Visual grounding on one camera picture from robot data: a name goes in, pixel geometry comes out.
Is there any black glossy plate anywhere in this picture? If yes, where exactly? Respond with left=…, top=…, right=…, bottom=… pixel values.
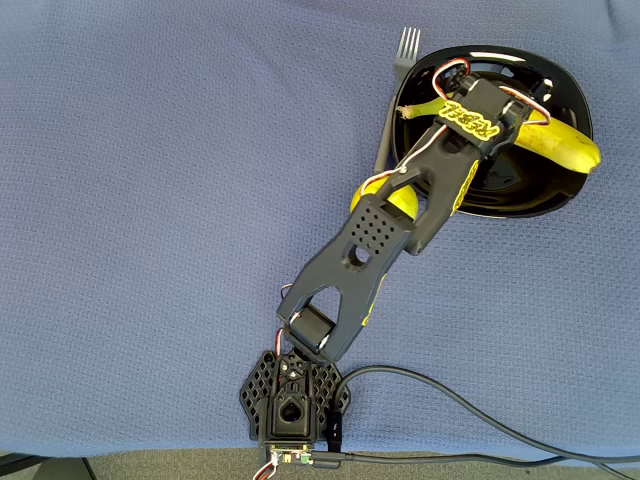
left=391, top=44, right=595, bottom=219

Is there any yellow banana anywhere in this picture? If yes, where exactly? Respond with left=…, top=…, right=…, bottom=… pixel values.
left=396, top=94, right=603, bottom=174

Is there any green apple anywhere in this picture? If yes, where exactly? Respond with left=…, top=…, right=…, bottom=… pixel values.
left=349, top=177, right=420, bottom=222

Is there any red white servo wire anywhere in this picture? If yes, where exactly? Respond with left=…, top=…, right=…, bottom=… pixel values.
left=359, top=124, right=449, bottom=195
left=431, top=57, right=472, bottom=100
left=499, top=85, right=554, bottom=127

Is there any blue woven cloth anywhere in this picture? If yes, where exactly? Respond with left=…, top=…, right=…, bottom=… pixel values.
left=0, top=0, right=640, bottom=460

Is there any grey fork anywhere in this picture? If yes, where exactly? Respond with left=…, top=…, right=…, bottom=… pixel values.
left=373, top=27, right=422, bottom=174

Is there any black cable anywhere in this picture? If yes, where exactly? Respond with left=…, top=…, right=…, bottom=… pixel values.
left=327, top=364, right=640, bottom=480

